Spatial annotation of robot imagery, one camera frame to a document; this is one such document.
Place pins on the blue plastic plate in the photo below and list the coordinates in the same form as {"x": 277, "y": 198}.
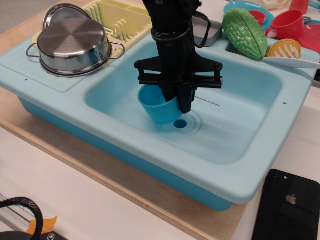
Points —
{"x": 251, "y": 6}

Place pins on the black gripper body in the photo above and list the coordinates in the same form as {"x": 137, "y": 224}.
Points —
{"x": 178, "y": 63}

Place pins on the blue plastic cup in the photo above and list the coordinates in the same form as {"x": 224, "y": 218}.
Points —
{"x": 154, "y": 103}

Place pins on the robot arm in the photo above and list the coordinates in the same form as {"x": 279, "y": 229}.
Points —
{"x": 171, "y": 16}

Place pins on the wooden base board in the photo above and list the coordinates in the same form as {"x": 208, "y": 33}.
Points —
{"x": 94, "y": 195}

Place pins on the stainless steel pot lid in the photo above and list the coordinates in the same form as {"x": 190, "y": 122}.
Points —
{"x": 63, "y": 11}

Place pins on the tall red cup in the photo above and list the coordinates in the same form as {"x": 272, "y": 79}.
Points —
{"x": 301, "y": 5}

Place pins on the small red bowl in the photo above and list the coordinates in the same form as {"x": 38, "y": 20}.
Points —
{"x": 259, "y": 16}

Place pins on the green bumpy toy gourd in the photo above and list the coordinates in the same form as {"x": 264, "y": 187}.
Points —
{"x": 245, "y": 33}

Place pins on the red plastic plate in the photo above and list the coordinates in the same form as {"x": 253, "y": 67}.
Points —
{"x": 310, "y": 39}

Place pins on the orange tape piece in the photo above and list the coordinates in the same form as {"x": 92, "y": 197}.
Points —
{"x": 48, "y": 226}

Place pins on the light blue toy sink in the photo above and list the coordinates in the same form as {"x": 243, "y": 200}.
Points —
{"x": 221, "y": 151}

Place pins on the black smartphone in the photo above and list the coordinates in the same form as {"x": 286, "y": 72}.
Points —
{"x": 289, "y": 208}

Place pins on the red plastic cup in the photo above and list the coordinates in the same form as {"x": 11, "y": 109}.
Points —
{"x": 288, "y": 25}

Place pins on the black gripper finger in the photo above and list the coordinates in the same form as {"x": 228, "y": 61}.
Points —
{"x": 169, "y": 91}
{"x": 186, "y": 96}

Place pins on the white plastic spatula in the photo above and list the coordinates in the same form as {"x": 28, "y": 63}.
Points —
{"x": 291, "y": 62}

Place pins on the yellow dish rack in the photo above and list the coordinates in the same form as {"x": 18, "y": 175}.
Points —
{"x": 122, "y": 21}

